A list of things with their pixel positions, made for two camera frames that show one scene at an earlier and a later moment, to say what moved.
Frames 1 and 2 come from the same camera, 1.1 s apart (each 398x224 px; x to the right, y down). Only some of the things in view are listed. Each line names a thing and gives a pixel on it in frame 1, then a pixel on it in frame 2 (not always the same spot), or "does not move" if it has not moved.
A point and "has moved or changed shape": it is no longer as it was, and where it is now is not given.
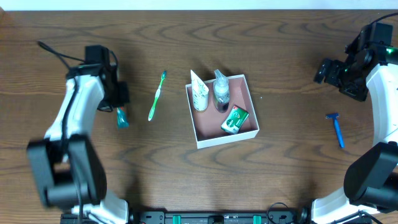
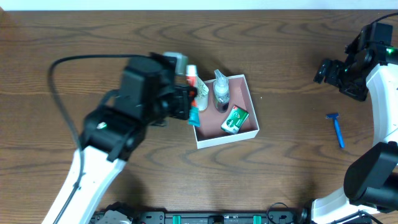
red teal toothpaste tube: x=122 y=121 has moved or changed shape
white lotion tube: x=200 y=93 does not move
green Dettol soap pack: x=234 y=119 does not move
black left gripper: x=121 y=94 to x=181 y=101
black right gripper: x=325 y=73 does not move
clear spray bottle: x=221 y=92 does not move
